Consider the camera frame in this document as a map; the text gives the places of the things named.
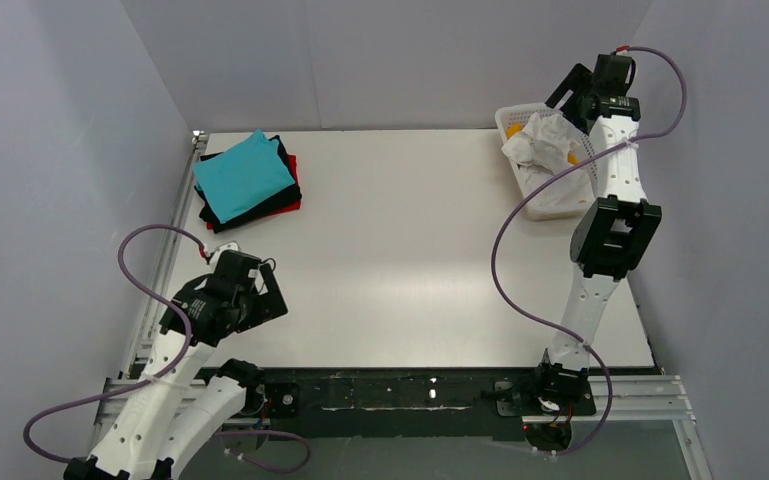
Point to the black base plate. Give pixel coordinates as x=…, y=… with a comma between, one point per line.
x=392, y=402

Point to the white t-shirt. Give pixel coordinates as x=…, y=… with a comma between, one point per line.
x=529, y=178

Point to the yellow t-shirt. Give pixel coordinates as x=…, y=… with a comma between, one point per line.
x=545, y=142

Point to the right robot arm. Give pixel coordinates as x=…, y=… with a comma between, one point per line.
x=606, y=238

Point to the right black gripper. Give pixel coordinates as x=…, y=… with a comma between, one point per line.
x=570, y=89

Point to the folded black t-shirt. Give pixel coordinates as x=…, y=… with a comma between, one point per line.
x=251, y=180

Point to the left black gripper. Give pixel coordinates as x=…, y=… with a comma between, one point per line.
x=270, y=296

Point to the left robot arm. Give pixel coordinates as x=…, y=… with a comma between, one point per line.
x=154, y=435

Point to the white plastic basket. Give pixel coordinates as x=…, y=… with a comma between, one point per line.
x=569, y=196

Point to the folded cyan t-shirt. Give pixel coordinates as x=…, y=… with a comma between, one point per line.
x=242, y=177

